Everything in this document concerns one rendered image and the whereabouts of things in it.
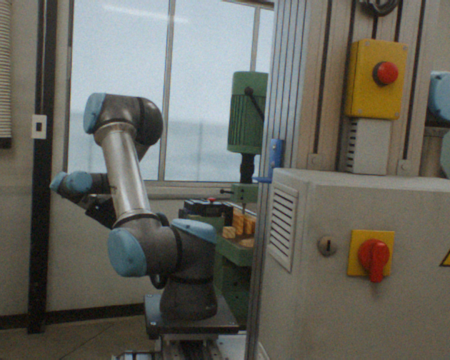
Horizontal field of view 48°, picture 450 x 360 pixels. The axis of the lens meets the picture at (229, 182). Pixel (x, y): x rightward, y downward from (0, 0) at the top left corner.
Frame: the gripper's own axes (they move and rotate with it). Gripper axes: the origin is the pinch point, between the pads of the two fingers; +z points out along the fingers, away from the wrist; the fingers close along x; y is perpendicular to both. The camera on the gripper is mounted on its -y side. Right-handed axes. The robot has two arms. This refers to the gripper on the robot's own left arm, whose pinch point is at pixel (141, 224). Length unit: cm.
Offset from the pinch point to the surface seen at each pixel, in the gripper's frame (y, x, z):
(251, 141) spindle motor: -48, 13, 15
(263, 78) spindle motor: -70, 14, 5
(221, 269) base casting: -2.1, 24.1, 26.7
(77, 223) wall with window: 24, -127, 5
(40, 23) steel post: -59, -114, -73
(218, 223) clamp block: -15.4, 14.9, 20.2
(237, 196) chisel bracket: -28.7, 7.6, 24.4
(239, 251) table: -10.7, 37.6, 21.6
